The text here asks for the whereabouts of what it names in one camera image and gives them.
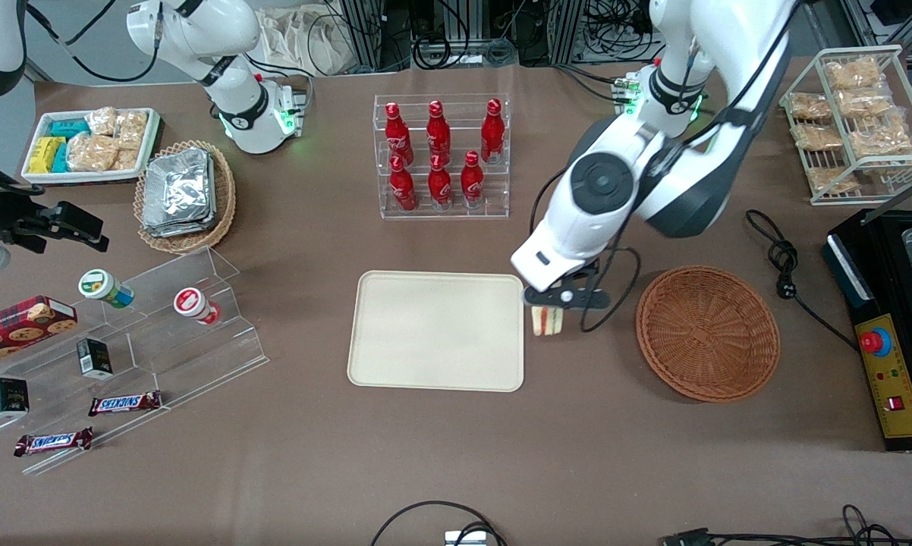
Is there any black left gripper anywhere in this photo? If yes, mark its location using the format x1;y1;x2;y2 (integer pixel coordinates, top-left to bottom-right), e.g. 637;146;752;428
541;259;602;293

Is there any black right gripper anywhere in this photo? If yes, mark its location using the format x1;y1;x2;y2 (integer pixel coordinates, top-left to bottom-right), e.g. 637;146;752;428
0;191;110;255

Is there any triangle sandwich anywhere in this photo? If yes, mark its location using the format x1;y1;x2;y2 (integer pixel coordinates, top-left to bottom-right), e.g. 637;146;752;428
531;305;564;337

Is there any white rectangular snack tray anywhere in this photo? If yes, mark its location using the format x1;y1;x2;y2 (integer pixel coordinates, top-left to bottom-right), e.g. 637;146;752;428
21;108;161;185

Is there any brown round wicker basket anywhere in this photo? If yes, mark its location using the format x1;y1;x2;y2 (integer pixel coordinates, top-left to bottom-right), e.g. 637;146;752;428
636;265;781;403

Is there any light wicker basket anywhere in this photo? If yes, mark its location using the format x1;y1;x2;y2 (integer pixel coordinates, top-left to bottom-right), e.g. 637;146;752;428
134;140;237;255

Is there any cream plastic tray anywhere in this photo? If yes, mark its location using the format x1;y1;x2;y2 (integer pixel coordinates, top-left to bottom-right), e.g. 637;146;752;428
348;271;525;393

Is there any green lid yogurt cup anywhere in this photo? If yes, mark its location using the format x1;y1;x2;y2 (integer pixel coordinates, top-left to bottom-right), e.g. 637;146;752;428
78;269;134;309

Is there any yellow snack pack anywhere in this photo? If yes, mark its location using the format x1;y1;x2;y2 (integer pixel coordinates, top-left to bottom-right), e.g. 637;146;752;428
29;136;66;174

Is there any silver foil pack stack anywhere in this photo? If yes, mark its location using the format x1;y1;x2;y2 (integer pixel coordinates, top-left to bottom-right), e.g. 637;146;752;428
141;148;218;237

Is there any red cookie box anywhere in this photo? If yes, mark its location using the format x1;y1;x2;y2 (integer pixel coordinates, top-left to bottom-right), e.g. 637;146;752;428
0;295;78;359

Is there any clear acrylic bottle rack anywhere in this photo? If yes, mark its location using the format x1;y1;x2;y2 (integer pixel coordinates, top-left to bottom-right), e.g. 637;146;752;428
373;93;511;220

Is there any small black box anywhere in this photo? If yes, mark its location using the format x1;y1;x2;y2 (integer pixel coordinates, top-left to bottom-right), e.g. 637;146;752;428
0;377;30;420
77;338;114;380

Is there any red lid yogurt cup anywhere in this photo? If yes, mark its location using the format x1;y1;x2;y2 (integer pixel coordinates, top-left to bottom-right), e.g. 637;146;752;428
173;287;222;326

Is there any red cola bottle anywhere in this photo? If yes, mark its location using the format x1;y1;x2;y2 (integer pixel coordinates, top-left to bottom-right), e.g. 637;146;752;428
385;102;414;165
480;99;506;165
428;153;454;210
426;100;452;162
461;150;486;209
389;155;418;212

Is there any clear acrylic step display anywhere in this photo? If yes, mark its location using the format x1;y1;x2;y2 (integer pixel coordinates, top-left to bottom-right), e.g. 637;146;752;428
0;246;269;476

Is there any brown snickers bar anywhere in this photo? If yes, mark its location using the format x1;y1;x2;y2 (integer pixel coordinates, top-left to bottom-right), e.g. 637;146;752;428
14;427;94;457
88;391;163;417

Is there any clear bag of rice snacks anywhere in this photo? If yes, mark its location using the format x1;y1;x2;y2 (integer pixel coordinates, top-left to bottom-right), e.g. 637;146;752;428
788;93;833;122
849;121;912;157
805;167;856;195
792;124;844;152
824;57;882;91
835;87;894;119

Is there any beige cloth bag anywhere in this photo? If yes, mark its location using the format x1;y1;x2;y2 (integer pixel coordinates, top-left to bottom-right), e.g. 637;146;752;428
255;6;351;77

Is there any black appliance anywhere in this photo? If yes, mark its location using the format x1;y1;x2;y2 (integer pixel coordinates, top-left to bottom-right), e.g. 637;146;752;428
820;209;912;453

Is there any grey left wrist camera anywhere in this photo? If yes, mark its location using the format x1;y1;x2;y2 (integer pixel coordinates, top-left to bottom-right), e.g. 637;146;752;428
523;284;613;312

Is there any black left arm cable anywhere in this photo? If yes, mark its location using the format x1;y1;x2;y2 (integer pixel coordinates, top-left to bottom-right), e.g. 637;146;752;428
530;167;643;334

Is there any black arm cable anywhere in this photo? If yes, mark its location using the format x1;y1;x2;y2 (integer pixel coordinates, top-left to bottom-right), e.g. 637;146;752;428
530;167;643;334
27;0;162;83

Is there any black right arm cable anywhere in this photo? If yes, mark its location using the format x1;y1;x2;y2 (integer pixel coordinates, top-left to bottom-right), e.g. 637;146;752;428
27;0;162;83

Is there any black power cable with plug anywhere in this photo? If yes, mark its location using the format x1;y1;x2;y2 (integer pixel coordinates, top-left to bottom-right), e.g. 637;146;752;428
744;210;859;351

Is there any white wire rack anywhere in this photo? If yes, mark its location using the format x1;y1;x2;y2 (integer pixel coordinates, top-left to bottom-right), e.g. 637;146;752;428
779;45;912;206

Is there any black cable bundle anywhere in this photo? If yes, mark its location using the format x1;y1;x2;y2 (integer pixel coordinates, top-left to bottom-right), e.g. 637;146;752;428
413;34;519;71

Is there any black looped cable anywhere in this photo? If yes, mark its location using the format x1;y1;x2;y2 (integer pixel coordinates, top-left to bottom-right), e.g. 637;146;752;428
370;500;508;546

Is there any black cable with connector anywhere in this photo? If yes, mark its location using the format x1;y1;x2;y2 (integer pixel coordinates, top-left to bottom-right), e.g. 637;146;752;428
662;504;912;546

